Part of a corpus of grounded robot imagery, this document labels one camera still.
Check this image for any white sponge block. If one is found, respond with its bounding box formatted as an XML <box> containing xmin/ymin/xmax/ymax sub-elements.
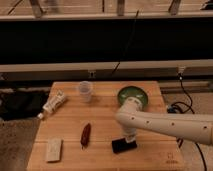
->
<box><xmin>46</xmin><ymin>138</ymin><xmax>62</xmax><ymax>162</ymax></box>

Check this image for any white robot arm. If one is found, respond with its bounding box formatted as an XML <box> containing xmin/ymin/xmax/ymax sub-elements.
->
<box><xmin>115</xmin><ymin>97</ymin><xmax>213</xmax><ymax>145</ymax></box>

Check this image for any black hanging cable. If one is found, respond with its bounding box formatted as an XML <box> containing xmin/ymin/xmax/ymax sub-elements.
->
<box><xmin>109</xmin><ymin>9</ymin><xmax>140</xmax><ymax>77</ymax></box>

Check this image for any green bowl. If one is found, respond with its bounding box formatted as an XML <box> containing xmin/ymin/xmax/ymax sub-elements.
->
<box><xmin>117</xmin><ymin>86</ymin><xmax>148</xmax><ymax>110</ymax></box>

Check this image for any black cable on floor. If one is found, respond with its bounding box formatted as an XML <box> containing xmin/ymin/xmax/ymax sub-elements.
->
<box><xmin>166</xmin><ymin>73</ymin><xmax>208</xmax><ymax>171</ymax></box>

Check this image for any clear plastic cup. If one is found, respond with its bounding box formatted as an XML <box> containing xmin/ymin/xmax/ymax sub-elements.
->
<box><xmin>77</xmin><ymin>81</ymin><xmax>93</xmax><ymax>102</ymax></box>

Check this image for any white tube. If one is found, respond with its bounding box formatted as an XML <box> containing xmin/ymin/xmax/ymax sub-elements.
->
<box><xmin>37</xmin><ymin>91</ymin><xmax>67</xmax><ymax>119</ymax></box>

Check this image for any black eraser block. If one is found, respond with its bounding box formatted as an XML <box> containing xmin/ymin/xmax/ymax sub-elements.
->
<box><xmin>112</xmin><ymin>138</ymin><xmax>137</xmax><ymax>154</ymax></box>

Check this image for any dark red pepper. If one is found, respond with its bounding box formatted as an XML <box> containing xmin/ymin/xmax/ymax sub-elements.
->
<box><xmin>80</xmin><ymin>123</ymin><xmax>91</xmax><ymax>147</ymax></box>

